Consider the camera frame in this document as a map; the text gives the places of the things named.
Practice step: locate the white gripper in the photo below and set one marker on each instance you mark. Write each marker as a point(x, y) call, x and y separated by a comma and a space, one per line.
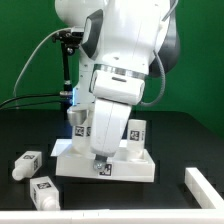
point(115, 95)

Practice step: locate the white square table top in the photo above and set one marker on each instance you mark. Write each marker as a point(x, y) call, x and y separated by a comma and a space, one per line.
point(71, 164)

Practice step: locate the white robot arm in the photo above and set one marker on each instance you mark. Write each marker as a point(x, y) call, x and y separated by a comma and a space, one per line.
point(120, 40)

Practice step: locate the white sheet with tags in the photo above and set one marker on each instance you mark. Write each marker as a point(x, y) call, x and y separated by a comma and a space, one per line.
point(60, 146)

